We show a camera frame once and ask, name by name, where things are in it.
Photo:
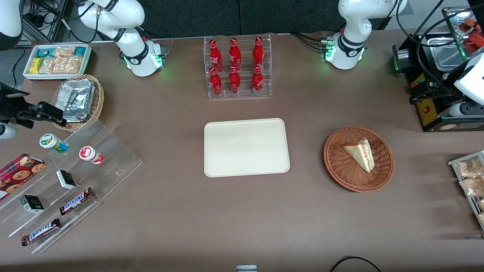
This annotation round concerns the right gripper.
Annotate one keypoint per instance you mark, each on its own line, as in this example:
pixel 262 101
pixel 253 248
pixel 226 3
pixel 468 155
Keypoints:
pixel 11 107

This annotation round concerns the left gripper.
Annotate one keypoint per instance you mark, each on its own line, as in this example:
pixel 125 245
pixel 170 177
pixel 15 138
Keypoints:
pixel 437 90

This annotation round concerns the triangular sandwich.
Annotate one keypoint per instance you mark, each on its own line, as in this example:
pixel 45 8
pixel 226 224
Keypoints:
pixel 361 154

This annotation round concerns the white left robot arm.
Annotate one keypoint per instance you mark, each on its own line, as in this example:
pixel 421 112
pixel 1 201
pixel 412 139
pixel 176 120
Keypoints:
pixel 349 37

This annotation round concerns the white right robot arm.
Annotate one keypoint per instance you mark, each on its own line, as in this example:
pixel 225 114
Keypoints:
pixel 132 41

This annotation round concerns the light tan wicker basket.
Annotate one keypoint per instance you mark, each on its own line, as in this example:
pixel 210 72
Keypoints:
pixel 99 102

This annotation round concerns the brown round wicker basket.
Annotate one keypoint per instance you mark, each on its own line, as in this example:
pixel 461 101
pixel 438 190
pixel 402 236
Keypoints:
pixel 340 166

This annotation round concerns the cream plastic tray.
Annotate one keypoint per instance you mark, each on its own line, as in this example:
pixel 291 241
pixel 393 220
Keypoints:
pixel 245 147

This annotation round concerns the green lidded snack cup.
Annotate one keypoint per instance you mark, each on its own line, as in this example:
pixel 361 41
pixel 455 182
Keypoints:
pixel 51 141

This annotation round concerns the black food warmer appliance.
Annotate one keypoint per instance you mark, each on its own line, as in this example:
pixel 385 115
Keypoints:
pixel 433 121

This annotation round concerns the black device with green light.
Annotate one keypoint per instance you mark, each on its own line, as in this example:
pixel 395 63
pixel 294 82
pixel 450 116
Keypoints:
pixel 402 60

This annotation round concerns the silver foil packet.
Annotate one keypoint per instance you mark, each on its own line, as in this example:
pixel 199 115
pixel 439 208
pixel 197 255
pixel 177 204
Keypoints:
pixel 77 116
pixel 77 94

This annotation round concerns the steel food pan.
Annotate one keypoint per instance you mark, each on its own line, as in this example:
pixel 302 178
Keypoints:
pixel 448 56

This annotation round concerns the white plastic snack bin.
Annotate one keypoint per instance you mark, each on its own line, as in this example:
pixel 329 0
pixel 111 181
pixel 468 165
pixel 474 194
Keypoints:
pixel 26 73

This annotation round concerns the yellow snack packet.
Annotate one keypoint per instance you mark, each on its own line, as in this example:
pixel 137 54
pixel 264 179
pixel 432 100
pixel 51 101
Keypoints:
pixel 36 65

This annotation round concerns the clear bag of crackers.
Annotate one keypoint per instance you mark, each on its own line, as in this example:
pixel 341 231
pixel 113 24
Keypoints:
pixel 51 65
pixel 64 51
pixel 72 64

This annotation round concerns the red tartan cookie box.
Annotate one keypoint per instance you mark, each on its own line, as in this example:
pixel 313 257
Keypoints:
pixel 19 173

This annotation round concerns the red lidded snack cup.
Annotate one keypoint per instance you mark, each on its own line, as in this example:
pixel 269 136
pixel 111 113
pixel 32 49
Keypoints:
pixel 89 154

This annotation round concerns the teal snack packet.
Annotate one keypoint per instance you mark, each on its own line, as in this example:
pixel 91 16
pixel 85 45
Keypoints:
pixel 45 52
pixel 80 50

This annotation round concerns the small black box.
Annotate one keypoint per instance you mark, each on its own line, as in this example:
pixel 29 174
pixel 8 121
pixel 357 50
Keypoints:
pixel 66 180
pixel 32 204

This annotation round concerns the red grilled sausage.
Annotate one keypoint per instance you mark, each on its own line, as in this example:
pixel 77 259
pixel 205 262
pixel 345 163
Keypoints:
pixel 477 41

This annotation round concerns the clear bag of nut snacks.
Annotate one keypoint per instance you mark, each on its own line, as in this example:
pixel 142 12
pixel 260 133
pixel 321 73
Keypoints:
pixel 472 187
pixel 481 204
pixel 470 168

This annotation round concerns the clear acrylic stepped display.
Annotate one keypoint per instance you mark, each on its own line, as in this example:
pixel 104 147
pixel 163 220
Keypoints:
pixel 113 166

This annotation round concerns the Snickers chocolate bar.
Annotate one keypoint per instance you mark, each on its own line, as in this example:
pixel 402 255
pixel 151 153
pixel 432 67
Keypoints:
pixel 41 231
pixel 75 201

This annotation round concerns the red cola bottle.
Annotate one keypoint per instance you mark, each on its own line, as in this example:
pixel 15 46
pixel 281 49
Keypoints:
pixel 257 82
pixel 215 84
pixel 258 53
pixel 214 56
pixel 235 56
pixel 234 82

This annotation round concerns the clear acrylic bottle rack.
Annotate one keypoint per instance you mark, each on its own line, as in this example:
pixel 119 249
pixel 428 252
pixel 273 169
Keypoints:
pixel 245 92

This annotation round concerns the small grey white object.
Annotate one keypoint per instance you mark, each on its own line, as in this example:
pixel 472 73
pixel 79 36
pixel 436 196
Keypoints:
pixel 246 269

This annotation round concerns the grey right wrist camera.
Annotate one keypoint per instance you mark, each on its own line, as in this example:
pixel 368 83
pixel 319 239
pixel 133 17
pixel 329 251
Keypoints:
pixel 7 131

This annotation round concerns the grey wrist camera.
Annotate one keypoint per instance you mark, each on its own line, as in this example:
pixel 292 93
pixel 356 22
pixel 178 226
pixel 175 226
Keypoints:
pixel 469 110
pixel 7 131

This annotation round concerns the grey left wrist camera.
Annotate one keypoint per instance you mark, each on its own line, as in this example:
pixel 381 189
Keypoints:
pixel 469 110

